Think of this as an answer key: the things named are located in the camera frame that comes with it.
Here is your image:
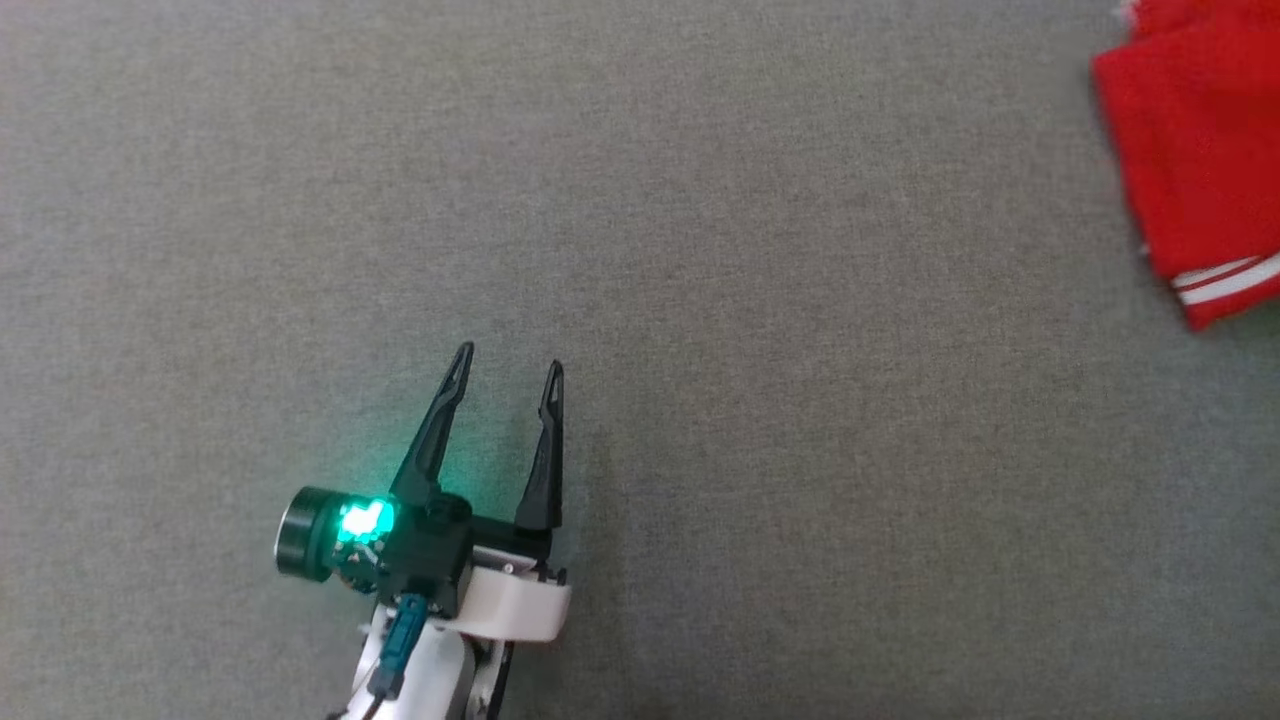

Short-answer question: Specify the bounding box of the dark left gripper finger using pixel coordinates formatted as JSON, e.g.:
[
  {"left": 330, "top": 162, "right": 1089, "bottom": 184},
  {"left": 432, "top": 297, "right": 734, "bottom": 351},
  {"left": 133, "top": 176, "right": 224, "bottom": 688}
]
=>
[
  {"left": 514, "top": 360, "right": 567, "bottom": 536},
  {"left": 389, "top": 341, "right": 477, "bottom": 507}
]

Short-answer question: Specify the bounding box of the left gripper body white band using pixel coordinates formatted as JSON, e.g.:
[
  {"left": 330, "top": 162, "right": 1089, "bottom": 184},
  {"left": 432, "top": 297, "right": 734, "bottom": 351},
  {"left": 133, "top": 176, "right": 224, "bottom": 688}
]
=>
[{"left": 275, "top": 485, "right": 573, "bottom": 644}]

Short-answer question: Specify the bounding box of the red white basketball jersey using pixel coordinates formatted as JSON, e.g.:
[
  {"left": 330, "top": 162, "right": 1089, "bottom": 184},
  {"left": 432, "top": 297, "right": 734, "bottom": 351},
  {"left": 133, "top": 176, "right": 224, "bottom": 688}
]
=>
[{"left": 1090, "top": 15, "right": 1280, "bottom": 332}]

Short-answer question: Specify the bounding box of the grey fabric sofa seat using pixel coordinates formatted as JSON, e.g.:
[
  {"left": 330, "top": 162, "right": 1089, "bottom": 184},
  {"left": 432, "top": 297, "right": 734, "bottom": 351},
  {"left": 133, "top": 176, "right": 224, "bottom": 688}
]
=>
[{"left": 0, "top": 0, "right": 1280, "bottom": 720}]

